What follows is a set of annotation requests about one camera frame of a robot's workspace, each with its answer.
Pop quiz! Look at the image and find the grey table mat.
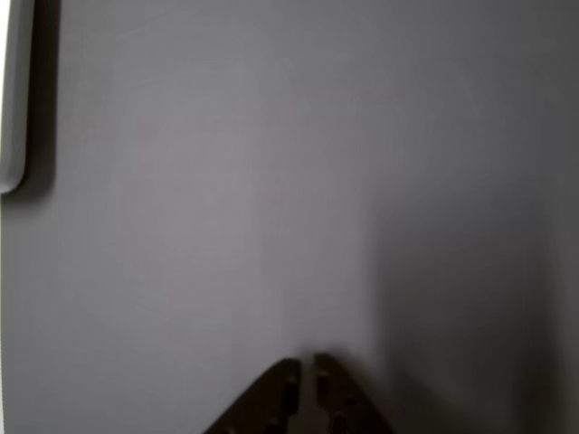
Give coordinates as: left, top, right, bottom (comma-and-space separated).
0, 0, 579, 434

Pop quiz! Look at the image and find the white dimpled plastic tray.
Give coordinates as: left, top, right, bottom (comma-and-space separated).
0, 0, 36, 197

